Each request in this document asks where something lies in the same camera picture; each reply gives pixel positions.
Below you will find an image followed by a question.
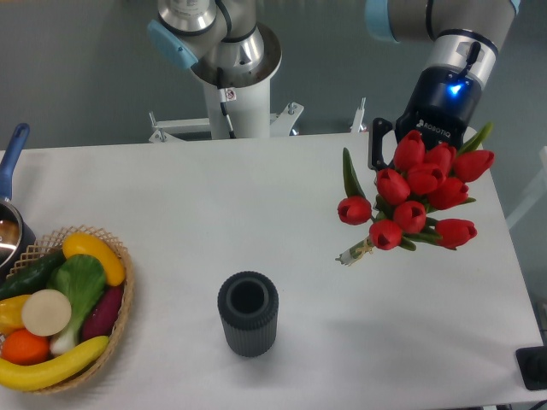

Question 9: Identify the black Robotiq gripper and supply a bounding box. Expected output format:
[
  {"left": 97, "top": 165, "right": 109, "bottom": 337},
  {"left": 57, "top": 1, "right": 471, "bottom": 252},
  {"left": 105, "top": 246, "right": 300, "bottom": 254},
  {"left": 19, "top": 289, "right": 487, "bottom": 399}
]
[{"left": 368, "top": 67, "right": 479, "bottom": 170}]

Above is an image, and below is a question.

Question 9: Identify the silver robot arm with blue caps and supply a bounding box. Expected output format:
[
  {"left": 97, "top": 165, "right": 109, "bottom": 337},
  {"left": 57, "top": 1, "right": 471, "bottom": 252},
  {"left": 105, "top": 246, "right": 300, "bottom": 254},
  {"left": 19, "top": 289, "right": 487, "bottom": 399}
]
[{"left": 147, "top": 1, "right": 520, "bottom": 169}]

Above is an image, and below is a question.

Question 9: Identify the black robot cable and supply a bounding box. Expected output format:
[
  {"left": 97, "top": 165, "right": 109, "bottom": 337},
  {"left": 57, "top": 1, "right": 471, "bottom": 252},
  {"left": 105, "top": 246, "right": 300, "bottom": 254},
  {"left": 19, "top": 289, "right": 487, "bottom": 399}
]
[{"left": 215, "top": 67, "right": 238, "bottom": 139}]

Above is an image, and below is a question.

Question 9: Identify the woven wicker basket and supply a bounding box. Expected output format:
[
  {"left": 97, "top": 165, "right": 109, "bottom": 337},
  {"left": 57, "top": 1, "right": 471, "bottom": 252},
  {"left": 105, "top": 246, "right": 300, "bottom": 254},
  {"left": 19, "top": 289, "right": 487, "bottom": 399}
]
[{"left": 1, "top": 225, "right": 134, "bottom": 394}]

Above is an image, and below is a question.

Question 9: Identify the dark green cucumber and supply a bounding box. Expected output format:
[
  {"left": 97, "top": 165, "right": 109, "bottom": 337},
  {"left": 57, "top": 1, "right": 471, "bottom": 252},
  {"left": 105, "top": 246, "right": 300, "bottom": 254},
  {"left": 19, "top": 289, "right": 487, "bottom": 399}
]
[{"left": 1, "top": 250, "right": 66, "bottom": 300}]

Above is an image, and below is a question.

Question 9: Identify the yellow squash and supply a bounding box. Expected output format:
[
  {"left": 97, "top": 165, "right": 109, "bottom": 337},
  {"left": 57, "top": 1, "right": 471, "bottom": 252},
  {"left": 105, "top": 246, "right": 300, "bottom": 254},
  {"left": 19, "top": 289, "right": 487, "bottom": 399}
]
[{"left": 62, "top": 231, "right": 126, "bottom": 287}]

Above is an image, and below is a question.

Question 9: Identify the yellow banana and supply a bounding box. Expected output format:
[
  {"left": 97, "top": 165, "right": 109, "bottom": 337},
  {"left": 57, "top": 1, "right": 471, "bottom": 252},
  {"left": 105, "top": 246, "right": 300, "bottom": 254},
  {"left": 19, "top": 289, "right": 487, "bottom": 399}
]
[{"left": 1, "top": 336, "right": 109, "bottom": 392}]

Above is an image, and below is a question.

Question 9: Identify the green bok choy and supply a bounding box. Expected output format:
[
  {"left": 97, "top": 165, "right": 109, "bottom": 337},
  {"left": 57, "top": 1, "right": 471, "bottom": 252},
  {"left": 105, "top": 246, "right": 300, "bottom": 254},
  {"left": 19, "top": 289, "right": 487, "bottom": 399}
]
[{"left": 47, "top": 255, "right": 106, "bottom": 356}]

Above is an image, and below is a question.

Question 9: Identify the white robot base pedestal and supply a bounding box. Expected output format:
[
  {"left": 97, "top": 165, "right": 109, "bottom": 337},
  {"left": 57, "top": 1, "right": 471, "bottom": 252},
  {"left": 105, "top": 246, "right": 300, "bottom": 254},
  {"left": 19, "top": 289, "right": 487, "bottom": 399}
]
[{"left": 148, "top": 20, "right": 304, "bottom": 140}]

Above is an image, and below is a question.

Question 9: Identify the yellow bell pepper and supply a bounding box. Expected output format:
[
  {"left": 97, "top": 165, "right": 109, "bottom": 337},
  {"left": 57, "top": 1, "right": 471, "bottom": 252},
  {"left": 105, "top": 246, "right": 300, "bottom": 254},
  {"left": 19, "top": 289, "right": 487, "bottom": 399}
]
[{"left": 0, "top": 295, "right": 31, "bottom": 336}]

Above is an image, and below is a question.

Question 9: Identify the purple sweet potato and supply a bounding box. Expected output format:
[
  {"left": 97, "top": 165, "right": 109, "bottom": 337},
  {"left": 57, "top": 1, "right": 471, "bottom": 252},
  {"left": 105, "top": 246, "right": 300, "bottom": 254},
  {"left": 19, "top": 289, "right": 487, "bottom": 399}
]
[{"left": 80, "top": 285, "right": 123, "bottom": 341}]

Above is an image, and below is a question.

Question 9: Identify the red tulip bouquet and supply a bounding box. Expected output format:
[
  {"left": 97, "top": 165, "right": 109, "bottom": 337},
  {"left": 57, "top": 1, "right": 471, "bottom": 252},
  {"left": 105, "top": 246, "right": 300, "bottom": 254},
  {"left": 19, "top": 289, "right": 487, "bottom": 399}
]
[{"left": 336, "top": 123, "right": 495, "bottom": 266}]

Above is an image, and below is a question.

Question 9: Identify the dark grey ribbed vase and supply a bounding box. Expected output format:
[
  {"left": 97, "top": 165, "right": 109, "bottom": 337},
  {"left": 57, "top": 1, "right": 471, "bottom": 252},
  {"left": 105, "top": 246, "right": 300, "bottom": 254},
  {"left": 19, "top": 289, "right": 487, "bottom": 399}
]
[{"left": 217, "top": 271, "right": 279, "bottom": 358}]

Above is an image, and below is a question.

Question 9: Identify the orange fruit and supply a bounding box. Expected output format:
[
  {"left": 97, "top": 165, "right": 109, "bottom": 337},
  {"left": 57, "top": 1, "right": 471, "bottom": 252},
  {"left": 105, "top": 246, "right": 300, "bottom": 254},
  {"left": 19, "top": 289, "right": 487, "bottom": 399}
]
[{"left": 1, "top": 329, "right": 50, "bottom": 366}]

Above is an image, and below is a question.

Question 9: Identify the black device at table edge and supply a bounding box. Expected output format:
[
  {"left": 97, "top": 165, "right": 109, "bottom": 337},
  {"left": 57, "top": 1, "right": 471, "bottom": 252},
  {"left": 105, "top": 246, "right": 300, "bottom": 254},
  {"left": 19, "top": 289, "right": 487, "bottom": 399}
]
[{"left": 515, "top": 346, "right": 547, "bottom": 391}]

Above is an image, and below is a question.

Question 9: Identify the blue handled saucepan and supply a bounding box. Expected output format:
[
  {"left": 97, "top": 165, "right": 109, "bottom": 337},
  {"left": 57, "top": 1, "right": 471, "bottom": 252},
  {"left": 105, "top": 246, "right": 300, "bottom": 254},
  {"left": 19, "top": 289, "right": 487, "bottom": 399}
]
[{"left": 1, "top": 123, "right": 36, "bottom": 283}]

